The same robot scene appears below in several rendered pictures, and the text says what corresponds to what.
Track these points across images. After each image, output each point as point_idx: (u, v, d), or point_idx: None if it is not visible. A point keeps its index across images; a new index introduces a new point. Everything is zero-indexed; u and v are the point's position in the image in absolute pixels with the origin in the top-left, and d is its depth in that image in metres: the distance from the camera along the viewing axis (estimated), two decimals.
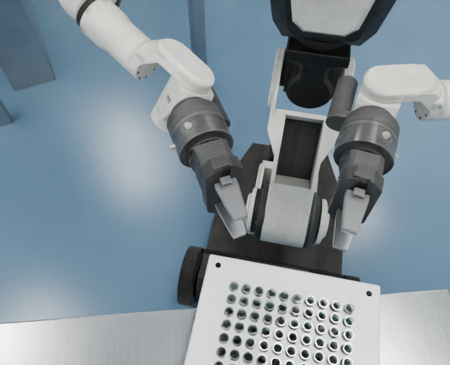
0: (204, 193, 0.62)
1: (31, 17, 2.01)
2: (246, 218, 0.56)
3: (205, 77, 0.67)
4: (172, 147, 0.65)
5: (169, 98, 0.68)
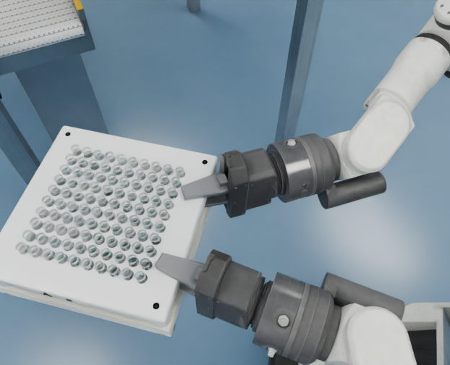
0: None
1: None
2: (184, 199, 0.58)
3: (360, 156, 0.58)
4: None
5: None
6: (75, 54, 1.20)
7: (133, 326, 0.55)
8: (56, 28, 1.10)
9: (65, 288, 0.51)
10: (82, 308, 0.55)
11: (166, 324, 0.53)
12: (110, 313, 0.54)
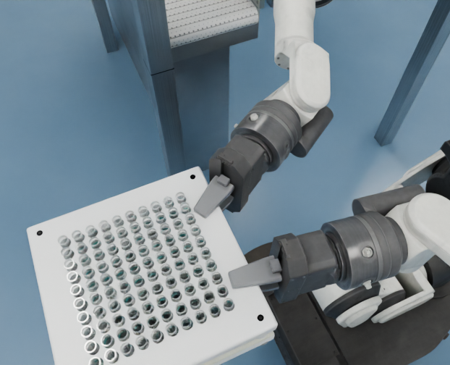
0: None
1: None
2: (203, 218, 0.56)
3: (312, 98, 0.64)
4: (236, 126, 0.66)
5: (275, 93, 0.68)
6: (239, 43, 1.22)
7: (237, 355, 0.54)
8: (235, 16, 1.13)
9: None
10: None
11: None
12: (214, 358, 0.51)
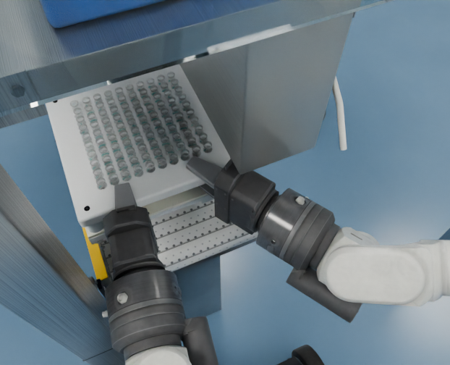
0: None
1: None
2: (187, 166, 0.61)
3: (333, 271, 0.50)
4: None
5: (354, 235, 0.54)
6: (233, 250, 0.80)
7: None
8: (225, 237, 0.70)
9: (64, 148, 0.63)
10: None
11: (91, 231, 0.60)
12: None
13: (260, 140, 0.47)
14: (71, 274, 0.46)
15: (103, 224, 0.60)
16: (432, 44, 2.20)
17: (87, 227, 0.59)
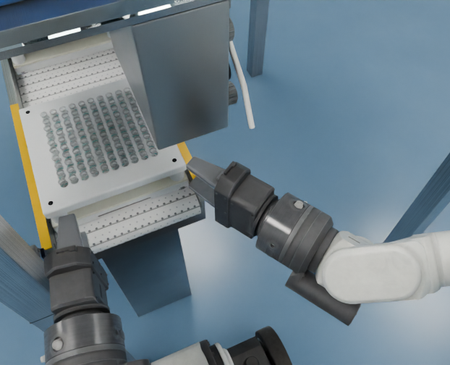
0: None
1: None
2: (187, 166, 0.61)
3: (330, 275, 0.51)
4: None
5: (351, 239, 0.55)
6: (179, 228, 0.87)
7: None
8: (165, 213, 0.77)
9: (34, 153, 0.75)
10: None
11: (56, 221, 0.72)
12: None
13: (169, 117, 0.53)
14: (2, 235, 0.52)
15: (65, 216, 0.72)
16: (406, 41, 2.26)
17: (52, 218, 0.71)
